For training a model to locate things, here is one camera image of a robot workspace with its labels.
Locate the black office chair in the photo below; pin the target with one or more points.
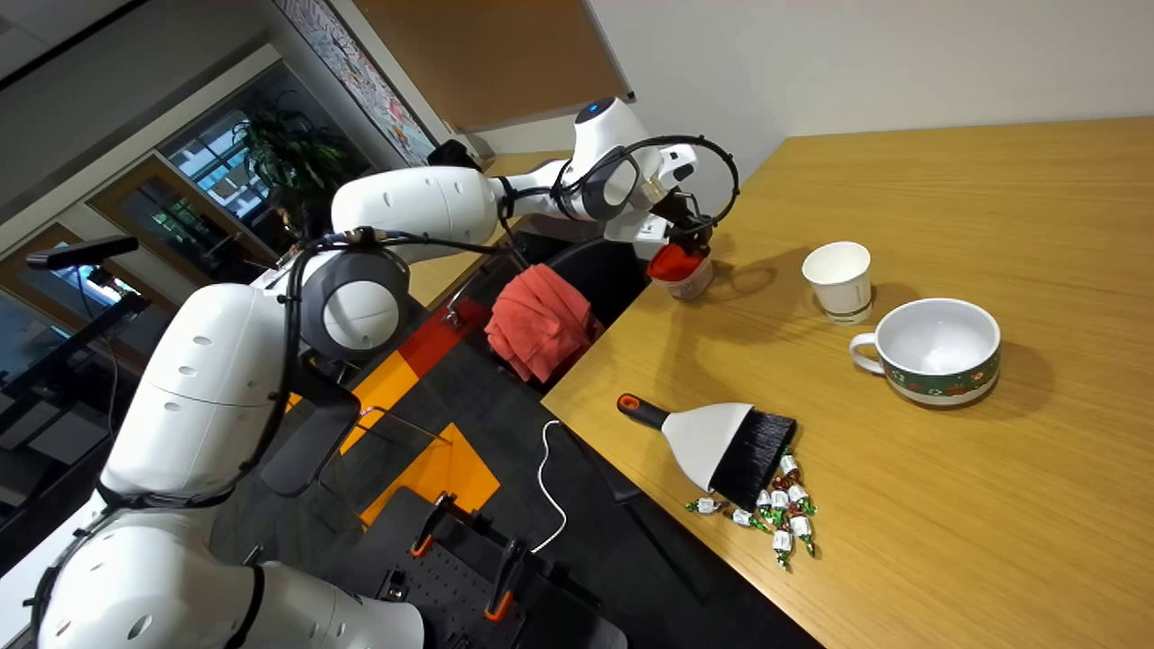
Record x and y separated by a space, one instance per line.
614 275

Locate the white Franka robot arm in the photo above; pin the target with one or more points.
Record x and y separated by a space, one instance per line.
203 384

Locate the framed wall poster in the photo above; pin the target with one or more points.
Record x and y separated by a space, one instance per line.
363 86

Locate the red plastic lid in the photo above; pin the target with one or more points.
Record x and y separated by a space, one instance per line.
673 265

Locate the white paper cup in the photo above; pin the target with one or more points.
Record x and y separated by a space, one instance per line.
842 290

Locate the white hand brush black bristles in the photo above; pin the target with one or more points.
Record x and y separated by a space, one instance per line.
709 439

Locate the black tool rack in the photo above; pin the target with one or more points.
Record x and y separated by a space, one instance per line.
529 600

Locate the brown cork board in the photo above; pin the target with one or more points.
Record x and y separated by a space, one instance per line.
493 60

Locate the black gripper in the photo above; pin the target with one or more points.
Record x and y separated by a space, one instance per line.
683 215

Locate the pink cloth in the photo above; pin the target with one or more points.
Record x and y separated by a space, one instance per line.
542 326

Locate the black horizontal bar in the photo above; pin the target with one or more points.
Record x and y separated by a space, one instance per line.
84 254

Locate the small black desk object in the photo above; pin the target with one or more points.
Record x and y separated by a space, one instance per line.
452 153

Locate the white mug with green band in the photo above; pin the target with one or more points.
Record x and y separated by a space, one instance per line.
950 384

